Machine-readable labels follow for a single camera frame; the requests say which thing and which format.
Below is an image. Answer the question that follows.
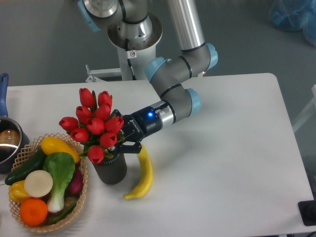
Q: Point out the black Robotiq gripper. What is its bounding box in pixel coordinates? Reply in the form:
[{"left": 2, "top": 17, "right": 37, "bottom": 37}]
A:
[{"left": 108, "top": 107, "right": 162, "bottom": 154}]

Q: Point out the red tulip bouquet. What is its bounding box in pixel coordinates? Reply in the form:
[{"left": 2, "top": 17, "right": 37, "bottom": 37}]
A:
[{"left": 59, "top": 88, "right": 124, "bottom": 164}]

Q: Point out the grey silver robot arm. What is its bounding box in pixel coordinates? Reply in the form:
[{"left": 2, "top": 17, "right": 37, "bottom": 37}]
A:
[{"left": 78, "top": 0, "right": 218, "bottom": 156}]

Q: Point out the dark grey ribbed vase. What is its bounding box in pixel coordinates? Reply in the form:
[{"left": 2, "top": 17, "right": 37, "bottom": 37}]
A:
[{"left": 93, "top": 154, "right": 127, "bottom": 185}]

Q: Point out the yellow banana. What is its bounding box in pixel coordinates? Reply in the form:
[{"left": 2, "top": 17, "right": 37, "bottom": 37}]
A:
[{"left": 123, "top": 144, "right": 154, "bottom": 200}]

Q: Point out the green bok choy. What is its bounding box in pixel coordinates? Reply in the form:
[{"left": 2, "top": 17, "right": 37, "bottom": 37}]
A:
[{"left": 43, "top": 152, "right": 75, "bottom": 213}]

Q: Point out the purple red onion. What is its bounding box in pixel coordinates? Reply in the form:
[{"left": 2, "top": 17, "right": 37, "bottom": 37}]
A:
[{"left": 68, "top": 166, "right": 83, "bottom": 195}]

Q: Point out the yellow squash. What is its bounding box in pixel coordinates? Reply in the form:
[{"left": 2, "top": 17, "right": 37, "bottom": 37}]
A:
[{"left": 40, "top": 137, "right": 80, "bottom": 164}]

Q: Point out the green cucumber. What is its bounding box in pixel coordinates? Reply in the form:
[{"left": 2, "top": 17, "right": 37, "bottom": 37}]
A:
[{"left": 4, "top": 149, "right": 47, "bottom": 186}]

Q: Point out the green chili pepper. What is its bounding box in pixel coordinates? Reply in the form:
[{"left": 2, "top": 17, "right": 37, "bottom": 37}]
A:
[{"left": 46, "top": 202, "right": 77, "bottom": 225}]

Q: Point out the white round radish slice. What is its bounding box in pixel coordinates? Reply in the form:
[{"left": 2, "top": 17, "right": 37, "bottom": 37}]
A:
[{"left": 24, "top": 170, "right": 53, "bottom": 198}]

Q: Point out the woven wicker basket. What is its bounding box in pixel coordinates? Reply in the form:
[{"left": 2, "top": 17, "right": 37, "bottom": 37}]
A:
[{"left": 9, "top": 133, "right": 88, "bottom": 233}]

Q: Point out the orange fruit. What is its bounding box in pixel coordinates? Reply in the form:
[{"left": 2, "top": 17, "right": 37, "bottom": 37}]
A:
[{"left": 19, "top": 198, "right": 48, "bottom": 226}]

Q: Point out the yellow bell pepper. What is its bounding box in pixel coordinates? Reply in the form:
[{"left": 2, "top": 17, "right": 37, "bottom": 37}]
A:
[{"left": 9, "top": 180, "right": 31, "bottom": 204}]

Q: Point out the black device at table edge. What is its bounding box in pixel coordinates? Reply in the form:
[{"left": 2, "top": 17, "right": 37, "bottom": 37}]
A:
[{"left": 298, "top": 200, "right": 316, "bottom": 226}]

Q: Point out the blue plastic bag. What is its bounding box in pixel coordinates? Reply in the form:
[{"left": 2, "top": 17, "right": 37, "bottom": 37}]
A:
[{"left": 269, "top": 0, "right": 316, "bottom": 46}]

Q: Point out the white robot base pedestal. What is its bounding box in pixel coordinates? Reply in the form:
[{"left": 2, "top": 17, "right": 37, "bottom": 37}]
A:
[{"left": 85, "top": 13, "right": 207, "bottom": 83}]

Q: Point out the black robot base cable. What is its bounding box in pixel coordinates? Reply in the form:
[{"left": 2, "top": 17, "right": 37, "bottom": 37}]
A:
[{"left": 124, "top": 38, "right": 137, "bottom": 81}]

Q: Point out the blue handled saucepan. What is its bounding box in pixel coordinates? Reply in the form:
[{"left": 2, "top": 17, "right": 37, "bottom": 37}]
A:
[{"left": 0, "top": 73, "right": 29, "bottom": 174}]

